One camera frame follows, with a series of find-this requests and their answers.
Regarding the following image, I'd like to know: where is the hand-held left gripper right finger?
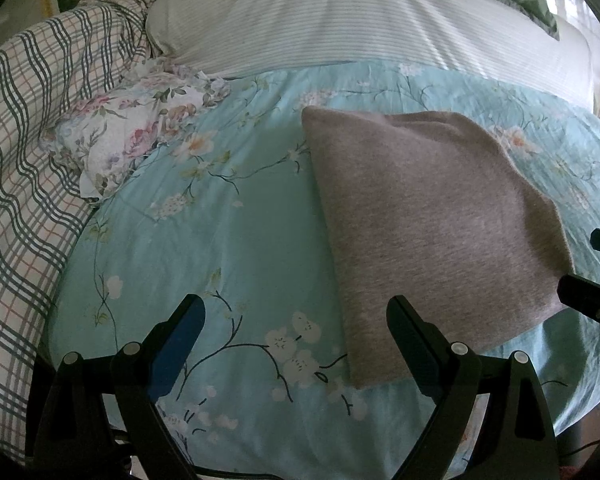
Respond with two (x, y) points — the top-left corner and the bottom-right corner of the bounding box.
(386, 295), (561, 480)

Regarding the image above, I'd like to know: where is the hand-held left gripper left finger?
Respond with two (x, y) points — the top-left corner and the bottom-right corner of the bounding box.
(25, 294), (207, 480)

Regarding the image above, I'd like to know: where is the grey small garment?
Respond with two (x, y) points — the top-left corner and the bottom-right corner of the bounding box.
(300, 105), (577, 390)

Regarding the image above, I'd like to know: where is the teal floral bed sheet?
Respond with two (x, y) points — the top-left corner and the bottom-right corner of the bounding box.
(42, 57), (600, 472)

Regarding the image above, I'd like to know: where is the white floral pillow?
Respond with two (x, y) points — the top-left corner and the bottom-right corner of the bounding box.
(42, 57), (232, 204)

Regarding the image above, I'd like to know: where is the plaid quilt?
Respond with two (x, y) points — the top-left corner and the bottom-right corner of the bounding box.
(0, 0), (157, 462)

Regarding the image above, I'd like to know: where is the white striped pillow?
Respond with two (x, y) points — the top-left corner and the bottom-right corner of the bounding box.
(145, 0), (597, 112)

